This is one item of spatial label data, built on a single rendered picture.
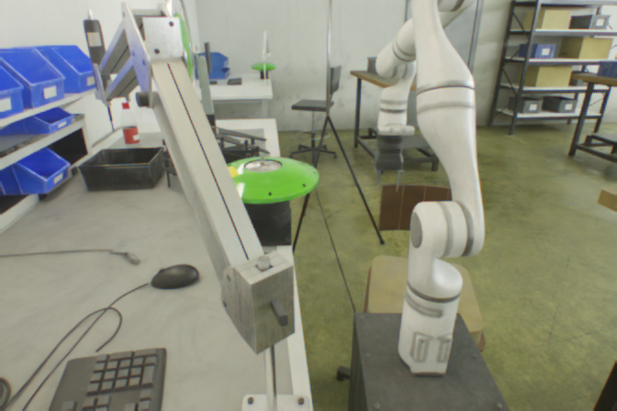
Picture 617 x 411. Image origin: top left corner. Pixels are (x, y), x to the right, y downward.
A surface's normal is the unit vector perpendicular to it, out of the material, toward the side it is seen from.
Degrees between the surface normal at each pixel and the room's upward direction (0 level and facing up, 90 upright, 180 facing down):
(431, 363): 90
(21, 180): 93
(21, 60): 88
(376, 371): 0
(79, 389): 6
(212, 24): 90
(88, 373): 6
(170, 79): 47
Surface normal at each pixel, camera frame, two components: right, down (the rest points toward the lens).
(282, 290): 0.62, 0.30
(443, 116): -0.44, 0.08
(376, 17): 0.11, 0.37
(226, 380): 0.00, -0.93
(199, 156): 0.45, -0.41
